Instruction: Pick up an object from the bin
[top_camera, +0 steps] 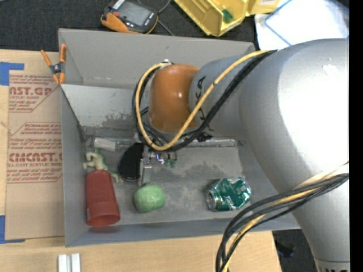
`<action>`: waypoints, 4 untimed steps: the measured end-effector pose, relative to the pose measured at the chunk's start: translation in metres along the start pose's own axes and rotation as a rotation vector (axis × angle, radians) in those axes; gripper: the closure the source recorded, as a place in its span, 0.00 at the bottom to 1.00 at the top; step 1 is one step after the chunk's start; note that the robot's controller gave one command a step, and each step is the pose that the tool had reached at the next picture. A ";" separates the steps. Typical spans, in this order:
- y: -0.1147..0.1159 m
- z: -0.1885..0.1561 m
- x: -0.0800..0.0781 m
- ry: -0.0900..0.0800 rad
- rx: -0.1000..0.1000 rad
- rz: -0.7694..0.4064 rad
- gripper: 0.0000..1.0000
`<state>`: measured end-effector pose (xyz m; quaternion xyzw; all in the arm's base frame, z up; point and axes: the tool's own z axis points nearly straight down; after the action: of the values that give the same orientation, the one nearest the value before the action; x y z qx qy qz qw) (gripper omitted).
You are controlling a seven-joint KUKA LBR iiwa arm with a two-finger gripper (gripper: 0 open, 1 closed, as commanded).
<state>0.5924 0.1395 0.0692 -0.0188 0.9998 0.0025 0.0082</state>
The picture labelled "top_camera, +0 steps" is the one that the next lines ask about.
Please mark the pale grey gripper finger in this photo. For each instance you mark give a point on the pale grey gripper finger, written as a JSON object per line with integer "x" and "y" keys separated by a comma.
{"x": 141, "y": 177}
{"x": 147, "y": 175}

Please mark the black oval object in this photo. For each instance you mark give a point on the black oval object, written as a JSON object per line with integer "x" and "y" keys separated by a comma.
{"x": 130, "y": 163}

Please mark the green ball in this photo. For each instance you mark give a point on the green ball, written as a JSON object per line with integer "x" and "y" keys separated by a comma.
{"x": 149, "y": 198}

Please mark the grey metal bin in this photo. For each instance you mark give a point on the grey metal bin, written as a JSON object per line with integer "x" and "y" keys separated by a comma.
{"x": 181, "y": 177}

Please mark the clear plastic bottle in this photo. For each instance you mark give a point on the clear plastic bottle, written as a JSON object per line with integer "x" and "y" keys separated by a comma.
{"x": 109, "y": 144}

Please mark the red plastic cup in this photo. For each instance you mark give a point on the red plastic cup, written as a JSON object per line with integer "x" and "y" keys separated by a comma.
{"x": 100, "y": 197}

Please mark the pale green toy animal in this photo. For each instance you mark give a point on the pale green toy animal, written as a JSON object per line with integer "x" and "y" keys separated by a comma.
{"x": 97, "y": 159}

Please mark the crushed green drink can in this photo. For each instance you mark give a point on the crushed green drink can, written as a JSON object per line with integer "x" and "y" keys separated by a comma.
{"x": 229, "y": 195}

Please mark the brown cardboard board red print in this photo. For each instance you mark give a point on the brown cardboard board red print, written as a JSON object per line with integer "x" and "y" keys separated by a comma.
{"x": 31, "y": 140}

